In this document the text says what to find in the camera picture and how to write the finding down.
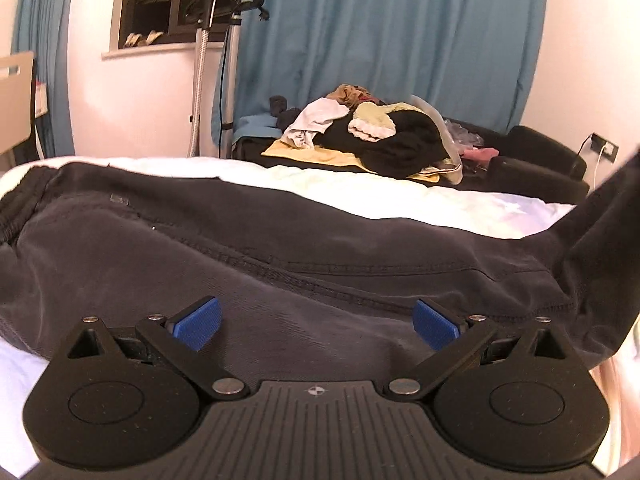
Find beige wooden chair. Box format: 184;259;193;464
0;51;38;166

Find large blue curtain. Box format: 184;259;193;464
234;0;547;133

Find wall power outlet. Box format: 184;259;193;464
575;132;620;190

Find narrow blue curtain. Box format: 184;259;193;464
12;0;75;157

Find dark grey sweatpants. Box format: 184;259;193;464
1;158;639;384

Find pile of clothes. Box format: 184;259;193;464
262;84;463;185

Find black leather sofa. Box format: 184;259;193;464
234;112;589;205

